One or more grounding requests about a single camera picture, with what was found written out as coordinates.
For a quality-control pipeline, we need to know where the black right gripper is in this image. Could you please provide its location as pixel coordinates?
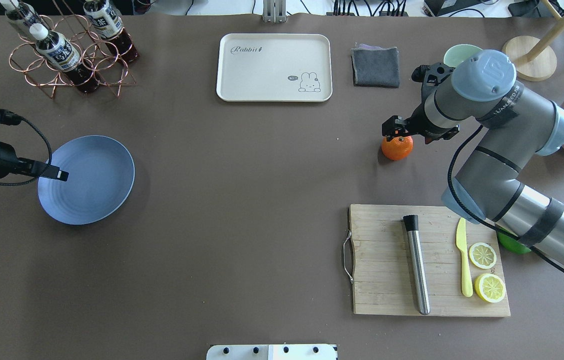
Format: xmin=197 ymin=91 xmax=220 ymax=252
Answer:
xmin=381 ymin=63 xmax=459 ymax=145

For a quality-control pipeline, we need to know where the orange mandarin fruit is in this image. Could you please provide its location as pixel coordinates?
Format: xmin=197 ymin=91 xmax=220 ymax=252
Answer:
xmin=380 ymin=136 xmax=414 ymax=161

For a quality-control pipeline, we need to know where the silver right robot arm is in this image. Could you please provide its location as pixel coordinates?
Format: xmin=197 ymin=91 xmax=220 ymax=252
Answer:
xmin=382 ymin=49 xmax=564 ymax=266

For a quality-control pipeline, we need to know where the blue round plate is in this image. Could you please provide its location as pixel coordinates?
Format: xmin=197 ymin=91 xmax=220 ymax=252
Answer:
xmin=38 ymin=135 xmax=135 ymax=225

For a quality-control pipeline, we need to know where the mint green bowl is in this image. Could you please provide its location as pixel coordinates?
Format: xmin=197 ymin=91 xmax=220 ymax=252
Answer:
xmin=443 ymin=43 xmax=482 ymax=68

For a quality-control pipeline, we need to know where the grey folded cloth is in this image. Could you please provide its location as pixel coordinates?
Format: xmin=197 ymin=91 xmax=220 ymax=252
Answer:
xmin=351 ymin=43 xmax=400 ymax=89

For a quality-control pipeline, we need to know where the wooden cup stand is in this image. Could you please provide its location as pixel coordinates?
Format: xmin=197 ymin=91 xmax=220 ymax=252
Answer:
xmin=502 ymin=0 xmax=564 ymax=82

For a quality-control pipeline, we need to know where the tea bottle front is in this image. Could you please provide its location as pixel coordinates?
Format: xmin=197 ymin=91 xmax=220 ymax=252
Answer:
xmin=30 ymin=23 xmax=100 ymax=94

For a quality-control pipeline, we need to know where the tea bottle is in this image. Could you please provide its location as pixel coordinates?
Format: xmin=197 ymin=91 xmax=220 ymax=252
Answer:
xmin=0 ymin=0 xmax=47 ymax=38
xmin=83 ymin=0 xmax=139 ymax=64
xmin=30 ymin=23 xmax=100 ymax=94

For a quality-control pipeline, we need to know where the tea bottle back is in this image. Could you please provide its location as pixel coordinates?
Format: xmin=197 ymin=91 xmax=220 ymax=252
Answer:
xmin=0 ymin=0 xmax=47 ymax=38

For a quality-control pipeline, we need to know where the steel muddler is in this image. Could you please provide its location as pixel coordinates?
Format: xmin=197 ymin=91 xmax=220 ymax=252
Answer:
xmin=403 ymin=214 xmax=431 ymax=316

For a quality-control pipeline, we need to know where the yellow plastic knife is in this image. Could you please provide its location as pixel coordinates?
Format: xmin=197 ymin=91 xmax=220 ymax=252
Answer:
xmin=455 ymin=217 xmax=473 ymax=297

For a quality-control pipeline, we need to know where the tea bottle middle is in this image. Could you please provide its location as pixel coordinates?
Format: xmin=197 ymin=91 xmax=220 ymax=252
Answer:
xmin=83 ymin=0 xmax=139 ymax=64

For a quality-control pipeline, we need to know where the cream rabbit tray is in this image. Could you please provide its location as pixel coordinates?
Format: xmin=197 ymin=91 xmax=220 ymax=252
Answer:
xmin=216 ymin=33 xmax=333 ymax=103

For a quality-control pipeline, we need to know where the lemon slice upper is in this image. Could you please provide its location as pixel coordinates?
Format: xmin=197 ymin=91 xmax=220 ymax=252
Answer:
xmin=468 ymin=242 xmax=497 ymax=270

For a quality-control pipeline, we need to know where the green lime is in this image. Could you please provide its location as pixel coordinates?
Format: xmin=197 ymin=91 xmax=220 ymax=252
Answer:
xmin=496 ymin=231 xmax=532 ymax=255

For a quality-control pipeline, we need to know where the wooden cutting board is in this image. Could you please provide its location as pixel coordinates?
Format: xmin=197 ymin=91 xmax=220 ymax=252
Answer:
xmin=348 ymin=203 xmax=511 ymax=318

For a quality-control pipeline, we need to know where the lemon half lower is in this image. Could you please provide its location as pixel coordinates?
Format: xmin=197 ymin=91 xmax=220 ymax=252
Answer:
xmin=474 ymin=273 xmax=506 ymax=304

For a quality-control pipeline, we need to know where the copper wire bottle rack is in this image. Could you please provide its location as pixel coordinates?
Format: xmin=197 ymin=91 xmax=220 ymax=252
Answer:
xmin=1 ymin=0 xmax=139 ymax=98

